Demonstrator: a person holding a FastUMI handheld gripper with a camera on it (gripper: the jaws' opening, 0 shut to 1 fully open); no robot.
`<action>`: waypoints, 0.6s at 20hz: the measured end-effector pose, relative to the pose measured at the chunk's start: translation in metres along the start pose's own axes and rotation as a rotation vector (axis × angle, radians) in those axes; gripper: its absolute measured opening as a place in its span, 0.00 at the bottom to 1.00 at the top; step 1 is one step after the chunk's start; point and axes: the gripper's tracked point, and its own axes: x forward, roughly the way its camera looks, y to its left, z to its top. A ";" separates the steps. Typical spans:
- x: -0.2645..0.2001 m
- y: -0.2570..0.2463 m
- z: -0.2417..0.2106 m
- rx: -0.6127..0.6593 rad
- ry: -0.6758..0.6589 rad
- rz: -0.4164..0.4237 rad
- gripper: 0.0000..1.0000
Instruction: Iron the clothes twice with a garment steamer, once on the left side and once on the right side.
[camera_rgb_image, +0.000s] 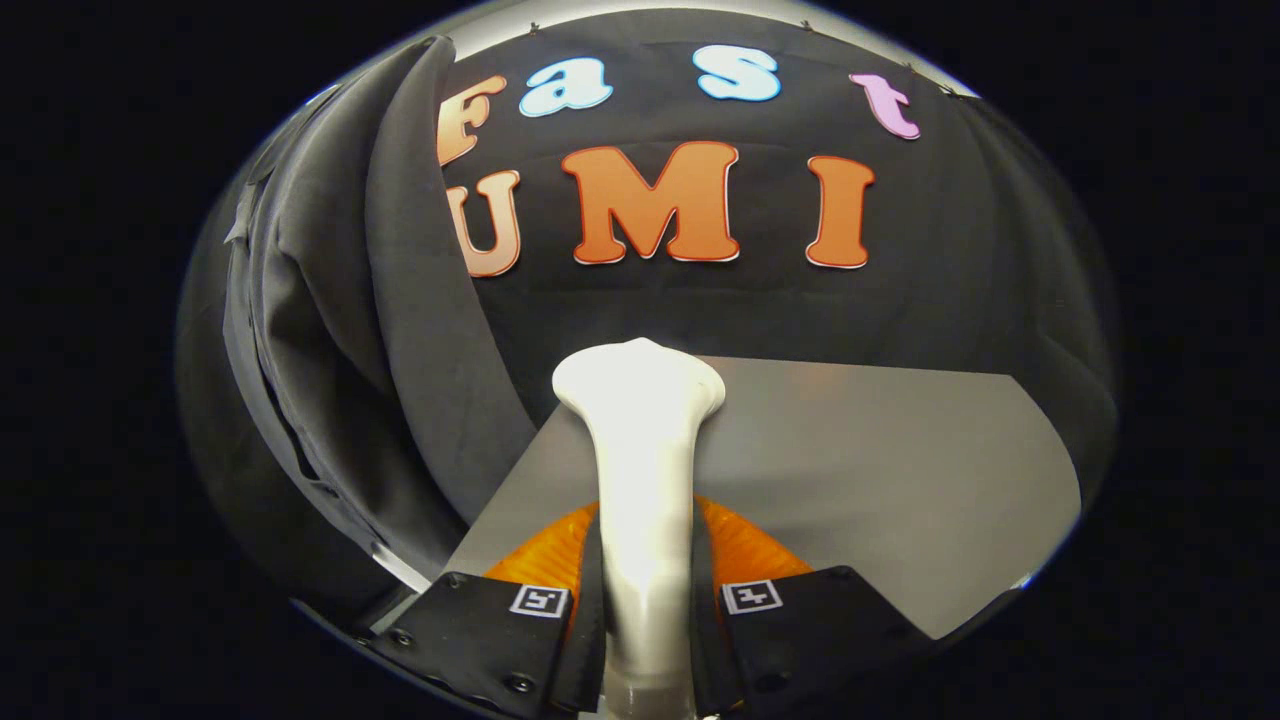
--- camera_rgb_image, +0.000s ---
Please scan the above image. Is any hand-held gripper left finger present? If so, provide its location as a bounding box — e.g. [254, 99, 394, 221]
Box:
[350, 500, 608, 716]

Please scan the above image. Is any grey cabinet with drawers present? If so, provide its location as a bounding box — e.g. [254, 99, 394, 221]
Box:
[440, 355, 1083, 641]

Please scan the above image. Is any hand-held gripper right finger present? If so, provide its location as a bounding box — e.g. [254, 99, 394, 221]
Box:
[690, 495, 936, 717]

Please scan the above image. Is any grey button-up shirt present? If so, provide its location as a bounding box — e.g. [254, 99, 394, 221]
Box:
[222, 35, 541, 601]

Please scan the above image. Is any white garment steamer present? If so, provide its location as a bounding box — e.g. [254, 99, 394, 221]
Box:
[552, 338, 727, 720]

